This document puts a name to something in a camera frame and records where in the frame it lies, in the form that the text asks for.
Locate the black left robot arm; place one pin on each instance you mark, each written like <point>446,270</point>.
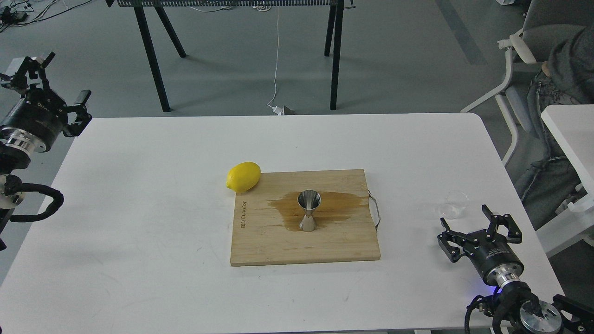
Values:
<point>13,190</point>

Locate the bamboo cutting board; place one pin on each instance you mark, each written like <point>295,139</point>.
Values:
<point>266,220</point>

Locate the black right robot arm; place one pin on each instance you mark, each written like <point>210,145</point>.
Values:
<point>512,300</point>

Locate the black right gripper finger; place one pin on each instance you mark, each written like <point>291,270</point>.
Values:
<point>491,237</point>
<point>455,244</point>

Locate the person in grey clothes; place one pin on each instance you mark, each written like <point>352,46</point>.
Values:
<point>566,78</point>

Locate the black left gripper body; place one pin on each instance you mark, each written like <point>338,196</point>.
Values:
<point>30,127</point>

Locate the white side table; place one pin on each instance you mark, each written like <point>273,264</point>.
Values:
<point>573,128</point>

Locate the yellow lemon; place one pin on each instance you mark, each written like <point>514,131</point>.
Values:
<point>244,176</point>

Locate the small clear glass beaker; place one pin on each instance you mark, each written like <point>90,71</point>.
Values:
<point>454,205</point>

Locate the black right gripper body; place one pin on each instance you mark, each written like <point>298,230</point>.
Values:
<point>496,262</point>

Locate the grey white office chair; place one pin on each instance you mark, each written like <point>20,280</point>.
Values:
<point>547,23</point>

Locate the white power adapter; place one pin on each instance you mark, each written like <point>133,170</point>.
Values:
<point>283,111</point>

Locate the steel double jigger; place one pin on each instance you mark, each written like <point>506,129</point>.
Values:
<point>309,201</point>

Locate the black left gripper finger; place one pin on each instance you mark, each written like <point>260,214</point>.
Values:
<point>83,118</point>
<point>27,76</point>

